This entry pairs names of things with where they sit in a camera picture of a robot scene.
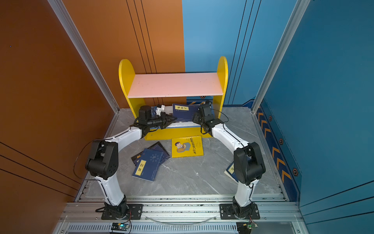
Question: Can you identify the dark book left underneath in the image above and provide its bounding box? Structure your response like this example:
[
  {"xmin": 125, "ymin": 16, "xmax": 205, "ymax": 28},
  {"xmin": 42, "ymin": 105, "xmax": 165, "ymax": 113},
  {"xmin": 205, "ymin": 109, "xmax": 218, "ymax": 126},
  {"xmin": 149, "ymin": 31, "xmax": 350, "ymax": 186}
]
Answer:
[{"xmin": 131, "ymin": 141, "xmax": 170, "ymax": 166}]

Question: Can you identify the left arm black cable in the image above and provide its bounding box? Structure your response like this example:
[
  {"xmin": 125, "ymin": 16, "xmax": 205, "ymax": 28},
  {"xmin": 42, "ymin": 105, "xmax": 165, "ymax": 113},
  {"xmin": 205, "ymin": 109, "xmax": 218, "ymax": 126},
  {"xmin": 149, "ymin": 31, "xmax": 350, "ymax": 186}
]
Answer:
[{"xmin": 72, "ymin": 139, "xmax": 103, "ymax": 182}]

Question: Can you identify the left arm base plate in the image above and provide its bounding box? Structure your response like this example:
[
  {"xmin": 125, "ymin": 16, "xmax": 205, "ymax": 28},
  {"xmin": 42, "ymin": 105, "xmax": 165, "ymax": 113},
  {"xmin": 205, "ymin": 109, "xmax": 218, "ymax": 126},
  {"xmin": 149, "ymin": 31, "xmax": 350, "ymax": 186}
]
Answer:
[{"xmin": 101, "ymin": 203, "xmax": 143, "ymax": 220}]

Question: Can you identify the left green circuit board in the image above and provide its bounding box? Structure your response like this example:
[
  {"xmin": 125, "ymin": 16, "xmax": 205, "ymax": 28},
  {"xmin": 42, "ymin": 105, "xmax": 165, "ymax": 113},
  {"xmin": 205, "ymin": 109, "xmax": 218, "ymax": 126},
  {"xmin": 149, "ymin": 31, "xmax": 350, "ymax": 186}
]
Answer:
[{"xmin": 110, "ymin": 222, "xmax": 131, "ymax": 234}]

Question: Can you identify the white book with brown bars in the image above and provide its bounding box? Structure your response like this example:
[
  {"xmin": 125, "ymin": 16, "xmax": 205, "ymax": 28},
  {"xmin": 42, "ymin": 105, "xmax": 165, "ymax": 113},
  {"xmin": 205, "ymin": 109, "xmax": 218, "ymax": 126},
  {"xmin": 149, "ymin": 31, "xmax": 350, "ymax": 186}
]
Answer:
[{"xmin": 164, "ymin": 106, "xmax": 198, "ymax": 128}]

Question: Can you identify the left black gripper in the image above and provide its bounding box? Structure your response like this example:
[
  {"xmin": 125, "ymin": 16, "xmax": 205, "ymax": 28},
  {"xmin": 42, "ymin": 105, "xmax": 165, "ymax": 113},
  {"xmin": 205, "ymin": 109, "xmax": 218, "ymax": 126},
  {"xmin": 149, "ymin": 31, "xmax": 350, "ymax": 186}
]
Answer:
[{"xmin": 147, "ymin": 113, "xmax": 177, "ymax": 130}]

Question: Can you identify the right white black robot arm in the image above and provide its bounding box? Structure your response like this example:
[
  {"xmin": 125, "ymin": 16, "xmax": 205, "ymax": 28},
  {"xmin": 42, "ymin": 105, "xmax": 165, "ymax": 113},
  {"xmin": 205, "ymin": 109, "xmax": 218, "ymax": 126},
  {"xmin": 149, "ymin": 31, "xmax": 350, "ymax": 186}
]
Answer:
[{"xmin": 193, "ymin": 101, "xmax": 266, "ymax": 208}]

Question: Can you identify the yellow shelf with pink and blue boards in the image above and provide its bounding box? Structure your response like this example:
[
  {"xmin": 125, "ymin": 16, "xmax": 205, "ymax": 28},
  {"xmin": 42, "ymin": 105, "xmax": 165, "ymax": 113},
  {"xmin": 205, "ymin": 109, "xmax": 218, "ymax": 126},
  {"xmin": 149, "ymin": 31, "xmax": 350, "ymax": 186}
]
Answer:
[{"xmin": 119, "ymin": 57, "xmax": 228, "ymax": 140}]

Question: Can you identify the right green circuit board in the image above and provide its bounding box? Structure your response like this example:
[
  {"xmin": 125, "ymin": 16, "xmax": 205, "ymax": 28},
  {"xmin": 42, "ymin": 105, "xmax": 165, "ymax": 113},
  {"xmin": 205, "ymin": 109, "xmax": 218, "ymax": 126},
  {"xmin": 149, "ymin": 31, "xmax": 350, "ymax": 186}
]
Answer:
[{"xmin": 236, "ymin": 222, "xmax": 258, "ymax": 234}]

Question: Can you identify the dark blue book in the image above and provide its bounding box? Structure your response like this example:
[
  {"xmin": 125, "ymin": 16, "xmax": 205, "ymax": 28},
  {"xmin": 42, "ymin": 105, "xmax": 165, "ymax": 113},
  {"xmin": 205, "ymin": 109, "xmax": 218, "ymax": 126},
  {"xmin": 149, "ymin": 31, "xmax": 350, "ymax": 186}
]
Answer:
[
  {"xmin": 132, "ymin": 149, "xmax": 164, "ymax": 181},
  {"xmin": 224, "ymin": 162, "xmax": 239, "ymax": 183},
  {"xmin": 172, "ymin": 103, "xmax": 199, "ymax": 122}
]

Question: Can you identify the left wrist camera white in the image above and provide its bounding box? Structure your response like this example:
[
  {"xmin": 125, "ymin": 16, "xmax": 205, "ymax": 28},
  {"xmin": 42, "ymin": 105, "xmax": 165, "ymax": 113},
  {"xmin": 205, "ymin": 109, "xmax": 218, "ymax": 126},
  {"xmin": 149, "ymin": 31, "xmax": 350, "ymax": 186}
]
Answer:
[{"xmin": 155, "ymin": 104, "xmax": 165, "ymax": 116}]

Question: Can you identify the aluminium rail frame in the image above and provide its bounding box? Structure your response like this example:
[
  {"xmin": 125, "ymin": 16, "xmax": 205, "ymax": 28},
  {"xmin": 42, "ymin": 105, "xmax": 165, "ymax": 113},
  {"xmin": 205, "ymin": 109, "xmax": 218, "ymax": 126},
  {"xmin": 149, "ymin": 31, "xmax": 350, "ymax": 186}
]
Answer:
[{"xmin": 54, "ymin": 194, "xmax": 308, "ymax": 234}]

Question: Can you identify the green circuit board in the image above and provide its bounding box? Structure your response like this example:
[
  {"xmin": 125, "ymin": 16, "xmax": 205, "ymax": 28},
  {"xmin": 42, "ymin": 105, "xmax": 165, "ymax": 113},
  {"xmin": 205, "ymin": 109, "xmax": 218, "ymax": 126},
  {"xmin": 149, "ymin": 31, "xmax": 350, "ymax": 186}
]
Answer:
[
  {"xmin": 236, "ymin": 222, "xmax": 258, "ymax": 234},
  {"xmin": 110, "ymin": 222, "xmax": 131, "ymax": 234}
]

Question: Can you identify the yellow book with cartoon man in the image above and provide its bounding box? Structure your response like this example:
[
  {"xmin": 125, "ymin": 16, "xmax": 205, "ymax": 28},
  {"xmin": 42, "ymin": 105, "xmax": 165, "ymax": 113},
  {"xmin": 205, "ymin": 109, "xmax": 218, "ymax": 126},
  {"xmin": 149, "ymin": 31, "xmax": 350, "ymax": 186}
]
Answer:
[{"xmin": 171, "ymin": 136, "xmax": 204, "ymax": 158}]

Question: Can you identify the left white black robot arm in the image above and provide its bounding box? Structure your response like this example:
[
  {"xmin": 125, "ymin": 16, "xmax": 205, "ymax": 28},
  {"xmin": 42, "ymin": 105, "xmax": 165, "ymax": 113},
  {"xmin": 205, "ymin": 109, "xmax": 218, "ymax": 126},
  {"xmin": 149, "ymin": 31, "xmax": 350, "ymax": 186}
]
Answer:
[{"xmin": 85, "ymin": 105, "xmax": 177, "ymax": 208}]

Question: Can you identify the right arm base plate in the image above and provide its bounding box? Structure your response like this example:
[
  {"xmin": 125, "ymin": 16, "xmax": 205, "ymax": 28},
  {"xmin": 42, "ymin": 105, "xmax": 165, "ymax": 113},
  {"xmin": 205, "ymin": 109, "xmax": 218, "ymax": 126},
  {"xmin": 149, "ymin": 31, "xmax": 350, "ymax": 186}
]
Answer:
[{"xmin": 219, "ymin": 202, "xmax": 261, "ymax": 220}]

